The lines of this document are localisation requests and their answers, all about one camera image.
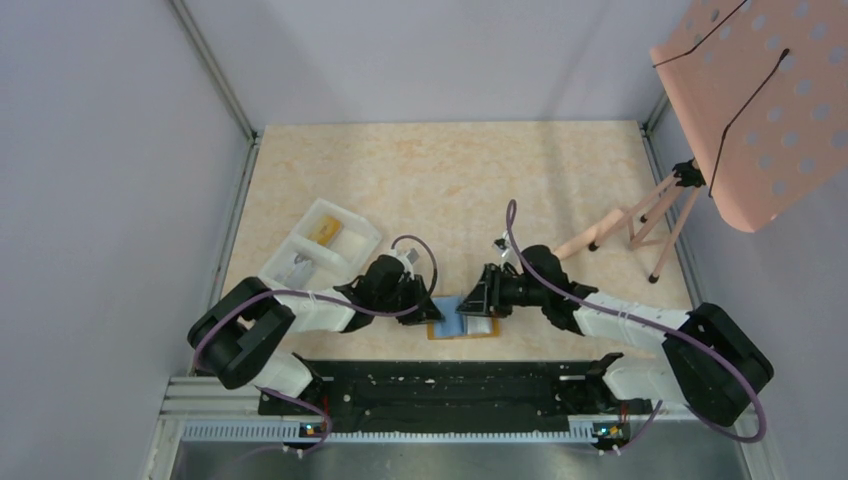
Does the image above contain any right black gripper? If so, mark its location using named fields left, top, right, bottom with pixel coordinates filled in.
left=456, top=262, right=548, bottom=318

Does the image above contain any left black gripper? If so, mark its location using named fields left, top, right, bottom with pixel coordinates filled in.
left=375, top=274, right=445, bottom=326

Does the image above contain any tan leather card holder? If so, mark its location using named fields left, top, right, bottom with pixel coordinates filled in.
left=427, top=296, right=501, bottom=341

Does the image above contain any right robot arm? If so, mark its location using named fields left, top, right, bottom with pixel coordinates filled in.
left=457, top=245, right=774, bottom=427

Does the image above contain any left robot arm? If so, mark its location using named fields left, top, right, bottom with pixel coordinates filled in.
left=187, top=254, right=444, bottom=414

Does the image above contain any silver card in tray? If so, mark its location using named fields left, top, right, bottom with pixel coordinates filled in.
left=277, top=252, right=316, bottom=289

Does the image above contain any white divided plastic tray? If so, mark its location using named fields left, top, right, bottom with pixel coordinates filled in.
left=258, top=198, right=382, bottom=291

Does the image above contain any pink tripod stand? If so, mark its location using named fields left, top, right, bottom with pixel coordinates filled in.
left=554, top=158, right=706, bottom=284

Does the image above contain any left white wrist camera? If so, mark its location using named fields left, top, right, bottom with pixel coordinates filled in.
left=389, top=248, right=420, bottom=269

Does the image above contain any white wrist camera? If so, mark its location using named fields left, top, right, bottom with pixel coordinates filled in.
left=492, top=238, right=513, bottom=261
left=389, top=248, right=420, bottom=269

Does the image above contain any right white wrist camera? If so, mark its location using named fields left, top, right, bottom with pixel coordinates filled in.
left=492, top=238, right=513, bottom=261

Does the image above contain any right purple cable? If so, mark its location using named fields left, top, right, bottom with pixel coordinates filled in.
left=504, top=198, right=768, bottom=444

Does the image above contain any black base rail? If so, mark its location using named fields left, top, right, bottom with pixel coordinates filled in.
left=258, top=357, right=654, bottom=439

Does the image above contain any aluminium frame rail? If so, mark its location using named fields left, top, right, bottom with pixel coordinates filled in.
left=165, top=0, right=258, bottom=143

